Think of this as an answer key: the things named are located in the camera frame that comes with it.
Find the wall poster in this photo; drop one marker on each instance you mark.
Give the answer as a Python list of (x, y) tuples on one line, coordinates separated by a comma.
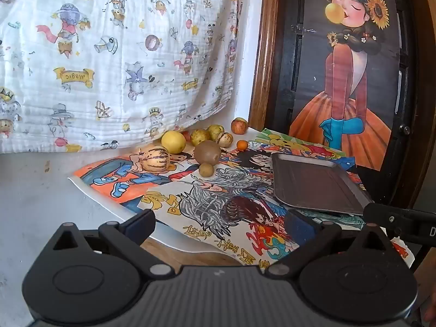
[(344, 75)]

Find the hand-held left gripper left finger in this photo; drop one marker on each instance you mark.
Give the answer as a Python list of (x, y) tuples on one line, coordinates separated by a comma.
[(143, 220)]

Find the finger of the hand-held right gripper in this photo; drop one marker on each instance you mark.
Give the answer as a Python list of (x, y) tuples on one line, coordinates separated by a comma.
[(378, 214)]

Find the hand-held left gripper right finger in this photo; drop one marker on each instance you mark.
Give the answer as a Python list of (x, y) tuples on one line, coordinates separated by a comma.
[(299, 227)]

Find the yellow-green pear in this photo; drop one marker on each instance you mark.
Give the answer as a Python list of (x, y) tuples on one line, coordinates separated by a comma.
[(199, 136), (215, 130)]

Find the red apple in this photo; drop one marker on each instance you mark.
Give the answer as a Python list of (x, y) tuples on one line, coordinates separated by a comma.
[(239, 125)]

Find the grey-haired figures drawing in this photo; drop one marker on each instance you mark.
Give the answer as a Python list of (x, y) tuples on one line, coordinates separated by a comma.
[(204, 207)]

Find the small brown kiwi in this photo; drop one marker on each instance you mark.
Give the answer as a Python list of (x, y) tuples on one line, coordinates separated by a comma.
[(206, 170)]

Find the black panel door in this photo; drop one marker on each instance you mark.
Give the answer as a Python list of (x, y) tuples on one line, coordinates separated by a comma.
[(286, 75)]

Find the printed cartoon blanket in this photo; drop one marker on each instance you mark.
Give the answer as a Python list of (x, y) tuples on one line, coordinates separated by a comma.
[(102, 58)]

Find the brown wooden door frame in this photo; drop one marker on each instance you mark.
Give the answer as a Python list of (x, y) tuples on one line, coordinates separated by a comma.
[(262, 58)]

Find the large brown kiwi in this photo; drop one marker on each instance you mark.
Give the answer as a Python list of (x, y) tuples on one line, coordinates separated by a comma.
[(207, 152)]

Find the small orange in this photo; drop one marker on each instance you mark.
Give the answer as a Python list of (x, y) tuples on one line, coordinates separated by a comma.
[(242, 144)]

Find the yellow lemon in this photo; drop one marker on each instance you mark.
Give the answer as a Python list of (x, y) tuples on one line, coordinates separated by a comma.
[(173, 142)]

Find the metal tray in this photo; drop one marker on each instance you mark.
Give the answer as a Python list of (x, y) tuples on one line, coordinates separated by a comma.
[(316, 187)]

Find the small striped pepino melon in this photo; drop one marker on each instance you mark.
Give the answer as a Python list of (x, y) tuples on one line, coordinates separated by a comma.
[(225, 139)]

